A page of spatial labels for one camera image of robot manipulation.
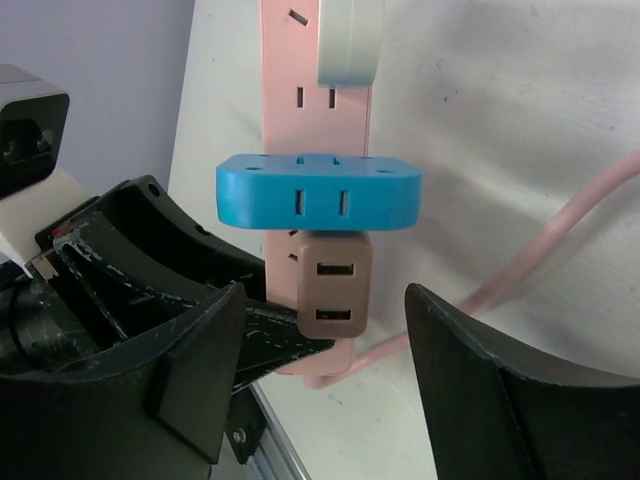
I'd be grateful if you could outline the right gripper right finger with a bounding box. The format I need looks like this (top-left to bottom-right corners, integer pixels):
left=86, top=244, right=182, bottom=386
left=405, top=284, right=639, bottom=479

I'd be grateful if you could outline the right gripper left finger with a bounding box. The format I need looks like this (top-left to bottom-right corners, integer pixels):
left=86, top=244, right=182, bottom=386
left=0, top=282, right=247, bottom=480

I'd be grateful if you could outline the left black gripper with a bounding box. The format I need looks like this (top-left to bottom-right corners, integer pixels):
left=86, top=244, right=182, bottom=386
left=1, top=175, right=334, bottom=390

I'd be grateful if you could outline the blue plug adapter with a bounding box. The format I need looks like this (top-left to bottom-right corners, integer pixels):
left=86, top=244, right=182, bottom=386
left=216, top=153, right=422, bottom=231

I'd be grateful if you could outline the brown USB charger plug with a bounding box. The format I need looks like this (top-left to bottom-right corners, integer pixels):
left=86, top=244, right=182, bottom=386
left=297, top=231, right=373, bottom=339

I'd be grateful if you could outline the pink power strip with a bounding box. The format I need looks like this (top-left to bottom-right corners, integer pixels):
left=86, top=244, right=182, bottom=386
left=260, top=1, right=371, bottom=376

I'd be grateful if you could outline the white plug adapter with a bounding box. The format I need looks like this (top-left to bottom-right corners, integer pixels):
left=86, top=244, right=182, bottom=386
left=317, top=0, right=385, bottom=88

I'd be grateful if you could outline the aluminium front rail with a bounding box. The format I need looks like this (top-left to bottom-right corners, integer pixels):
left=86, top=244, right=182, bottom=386
left=225, top=384, right=312, bottom=480

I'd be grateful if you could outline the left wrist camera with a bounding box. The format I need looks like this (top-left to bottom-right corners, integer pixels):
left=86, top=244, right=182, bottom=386
left=1, top=64, right=90, bottom=266

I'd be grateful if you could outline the pink power strip cord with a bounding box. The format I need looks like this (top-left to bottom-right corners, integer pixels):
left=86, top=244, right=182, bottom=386
left=305, top=149, right=640, bottom=391

